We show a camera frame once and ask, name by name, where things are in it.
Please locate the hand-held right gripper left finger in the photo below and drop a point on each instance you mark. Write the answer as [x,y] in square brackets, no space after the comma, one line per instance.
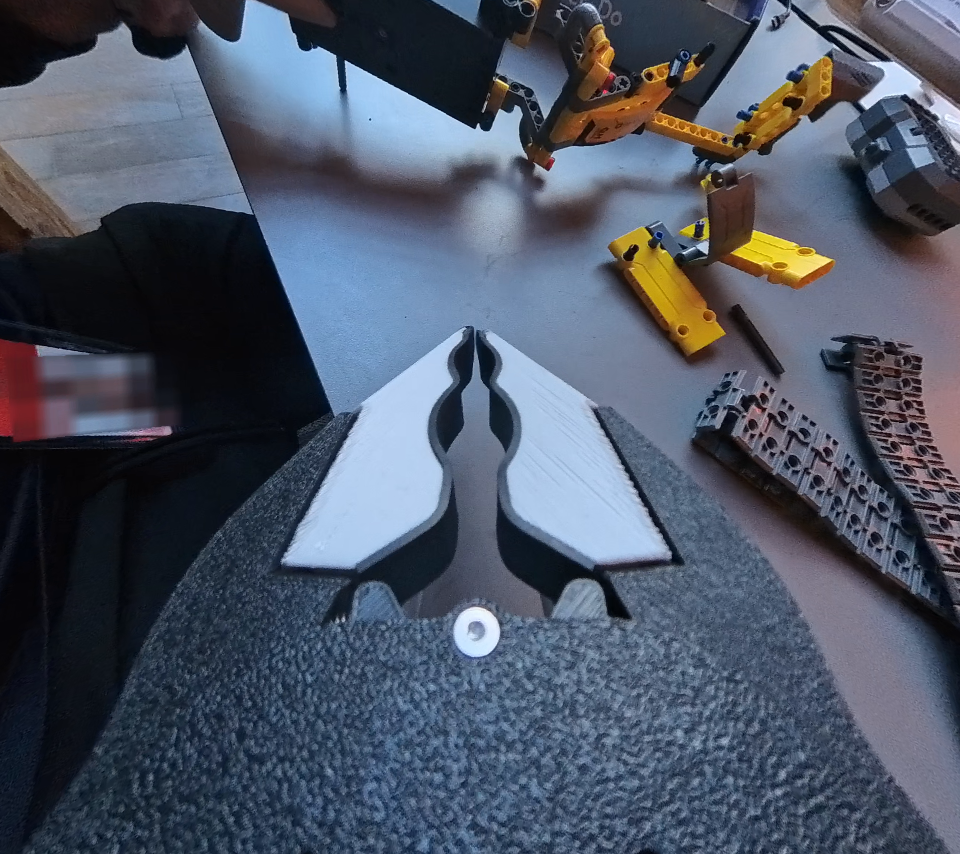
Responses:
[375,487]

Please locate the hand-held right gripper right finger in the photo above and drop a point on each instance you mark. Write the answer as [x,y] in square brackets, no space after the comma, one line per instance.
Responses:
[585,487]

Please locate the grey metal toy axle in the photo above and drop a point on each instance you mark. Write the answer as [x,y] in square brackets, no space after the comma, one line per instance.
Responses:
[342,73]

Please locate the black yellow toy brick vehicle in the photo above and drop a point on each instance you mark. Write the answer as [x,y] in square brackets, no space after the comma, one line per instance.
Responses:
[405,22]

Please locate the black toy axle pin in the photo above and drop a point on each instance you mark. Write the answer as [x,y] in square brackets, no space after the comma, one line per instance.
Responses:
[757,340]

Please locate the yellow toy beam assembly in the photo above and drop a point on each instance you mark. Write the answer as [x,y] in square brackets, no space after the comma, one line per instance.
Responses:
[780,101]

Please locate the grey desk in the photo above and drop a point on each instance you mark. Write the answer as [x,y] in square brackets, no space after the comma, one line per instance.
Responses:
[450,254]

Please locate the yellow toy panels grey hood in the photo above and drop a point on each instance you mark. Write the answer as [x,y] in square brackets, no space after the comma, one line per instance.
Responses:
[667,292]

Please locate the long grey toy track strip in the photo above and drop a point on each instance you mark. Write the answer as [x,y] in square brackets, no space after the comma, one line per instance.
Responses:
[810,472]

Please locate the person's dark jacket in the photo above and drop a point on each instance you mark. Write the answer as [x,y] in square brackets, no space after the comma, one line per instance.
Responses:
[150,344]

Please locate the light wooden board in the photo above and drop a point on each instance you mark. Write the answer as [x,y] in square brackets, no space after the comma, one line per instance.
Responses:
[30,202]

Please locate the short grey toy track piece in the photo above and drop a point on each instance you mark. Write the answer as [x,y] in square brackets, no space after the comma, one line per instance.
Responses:
[900,434]

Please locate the red printed box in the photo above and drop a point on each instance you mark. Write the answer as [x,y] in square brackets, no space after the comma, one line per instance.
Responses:
[15,382]

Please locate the dark blue product box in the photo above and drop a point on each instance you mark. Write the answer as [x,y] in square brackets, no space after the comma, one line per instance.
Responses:
[675,22]

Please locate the dark grey brick block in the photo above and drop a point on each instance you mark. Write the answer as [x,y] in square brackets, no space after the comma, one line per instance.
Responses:
[907,164]

